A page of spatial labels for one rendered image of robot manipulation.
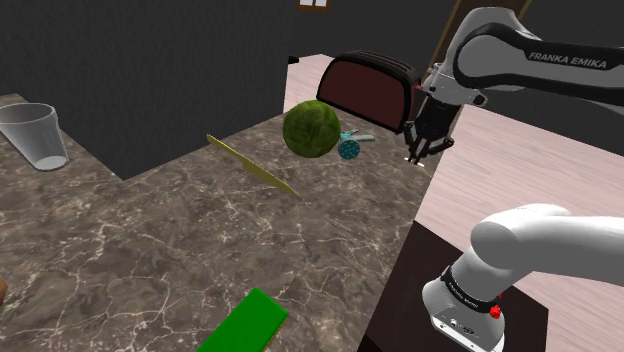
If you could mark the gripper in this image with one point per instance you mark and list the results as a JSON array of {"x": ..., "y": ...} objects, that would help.
[{"x": 436, "y": 117}]

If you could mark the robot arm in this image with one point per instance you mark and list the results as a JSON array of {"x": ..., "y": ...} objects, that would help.
[{"x": 536, "y": 244}]

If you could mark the teal round kitchen tool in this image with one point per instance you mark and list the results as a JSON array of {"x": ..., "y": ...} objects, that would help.
[{"x": 350, "y": 145}]

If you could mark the dark red toaster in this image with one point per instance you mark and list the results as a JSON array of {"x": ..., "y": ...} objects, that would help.
[{"x": 368, "y": 92}]

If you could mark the green lettuce head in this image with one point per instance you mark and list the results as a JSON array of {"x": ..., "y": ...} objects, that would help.
[{"x": 311, "y": 128}]

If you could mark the dark robot stand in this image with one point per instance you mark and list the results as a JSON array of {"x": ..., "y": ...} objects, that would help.
[{"x": 419, "y": 292}]

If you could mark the yellow knife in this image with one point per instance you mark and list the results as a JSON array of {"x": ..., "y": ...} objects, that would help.
[{"x": 253, "y": 168}]

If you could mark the brown framed window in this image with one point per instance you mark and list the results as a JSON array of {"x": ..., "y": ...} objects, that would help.
[{"x": 313, "y": 4}]

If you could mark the green flat book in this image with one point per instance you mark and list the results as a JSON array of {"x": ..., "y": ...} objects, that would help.
[{"x": 246, "y": 324}]

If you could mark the clear glass cup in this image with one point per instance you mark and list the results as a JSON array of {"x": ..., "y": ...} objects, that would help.
[{"x": 34, "y": 136}]

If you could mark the brown wooden object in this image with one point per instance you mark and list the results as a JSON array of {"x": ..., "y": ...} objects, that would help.
[{"x": 2, "y": 292}]

